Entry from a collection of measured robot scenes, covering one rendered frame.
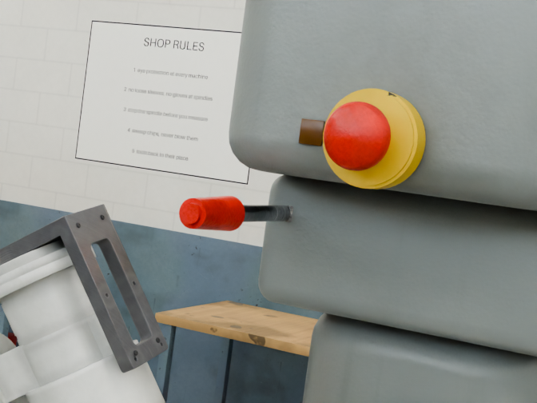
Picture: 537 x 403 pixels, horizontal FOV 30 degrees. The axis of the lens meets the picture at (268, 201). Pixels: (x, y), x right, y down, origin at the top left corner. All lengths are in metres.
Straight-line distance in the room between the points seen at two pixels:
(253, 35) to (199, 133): 5.10
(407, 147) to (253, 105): 0.12
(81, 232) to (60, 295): 0.04
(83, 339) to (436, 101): 0.25
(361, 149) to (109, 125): 5.54
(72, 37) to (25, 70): 0.40
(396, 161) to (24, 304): 0.23
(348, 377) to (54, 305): 0.30
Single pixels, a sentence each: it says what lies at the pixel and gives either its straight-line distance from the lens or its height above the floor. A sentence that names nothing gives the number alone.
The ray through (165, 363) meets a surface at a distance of 4.98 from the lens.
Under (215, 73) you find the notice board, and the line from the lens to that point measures 5.75.
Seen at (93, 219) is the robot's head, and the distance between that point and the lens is 0.54.
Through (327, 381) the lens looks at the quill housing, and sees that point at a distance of 0.79.
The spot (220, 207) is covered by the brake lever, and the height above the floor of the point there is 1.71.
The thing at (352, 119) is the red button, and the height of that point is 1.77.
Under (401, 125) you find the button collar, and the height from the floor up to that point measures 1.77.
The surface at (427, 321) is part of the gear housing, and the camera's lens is 0.71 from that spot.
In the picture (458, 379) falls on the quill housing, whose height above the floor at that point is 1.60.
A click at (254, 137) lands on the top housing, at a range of 0.66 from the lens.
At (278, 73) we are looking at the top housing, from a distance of 0.65.
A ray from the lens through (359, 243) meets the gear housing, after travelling 0.72.
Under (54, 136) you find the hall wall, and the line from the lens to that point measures 6.33.
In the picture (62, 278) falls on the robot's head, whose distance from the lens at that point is 0.54.
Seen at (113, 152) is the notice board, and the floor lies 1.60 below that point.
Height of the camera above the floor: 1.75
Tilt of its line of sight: 3 degrees down
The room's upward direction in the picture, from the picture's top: 8 degrees clockwise
